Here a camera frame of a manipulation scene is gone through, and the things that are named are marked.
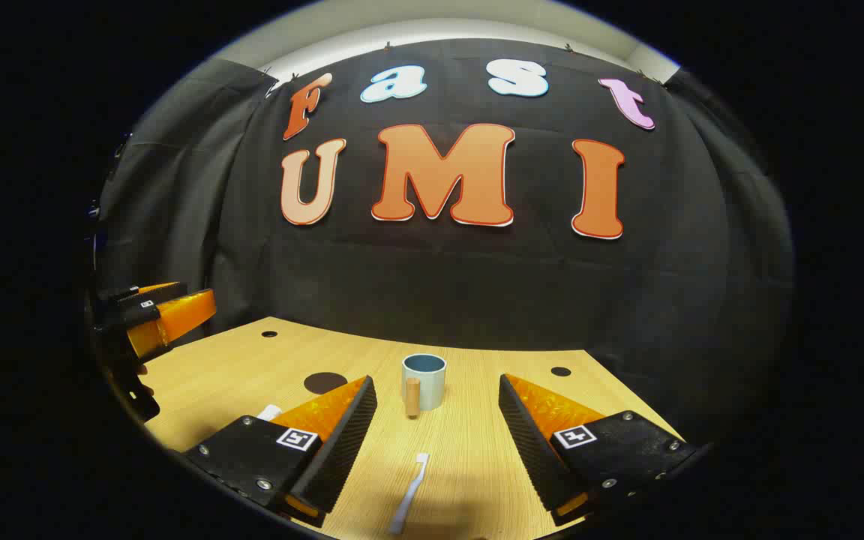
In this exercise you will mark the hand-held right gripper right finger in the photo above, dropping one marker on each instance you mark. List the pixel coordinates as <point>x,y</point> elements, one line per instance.
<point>526,435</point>

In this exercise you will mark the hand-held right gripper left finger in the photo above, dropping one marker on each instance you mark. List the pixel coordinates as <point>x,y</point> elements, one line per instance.
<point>346,435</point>

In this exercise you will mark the dark brown round coaster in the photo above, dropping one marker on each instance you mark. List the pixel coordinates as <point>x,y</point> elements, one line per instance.
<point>321,382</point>

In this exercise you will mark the white toothbrush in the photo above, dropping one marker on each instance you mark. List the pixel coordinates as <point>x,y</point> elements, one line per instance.
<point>409,495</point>

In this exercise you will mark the black backdrop cloth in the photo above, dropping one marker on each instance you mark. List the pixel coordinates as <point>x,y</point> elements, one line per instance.
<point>439,285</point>

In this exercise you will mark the wooden desktop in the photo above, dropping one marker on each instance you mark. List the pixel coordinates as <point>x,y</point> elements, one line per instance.
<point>462,450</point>

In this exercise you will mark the white toothpaste tube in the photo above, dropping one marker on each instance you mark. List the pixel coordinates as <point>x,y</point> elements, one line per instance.
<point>270,412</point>

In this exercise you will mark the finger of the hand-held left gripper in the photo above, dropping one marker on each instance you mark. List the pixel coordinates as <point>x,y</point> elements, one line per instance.
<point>177,315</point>
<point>151,292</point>

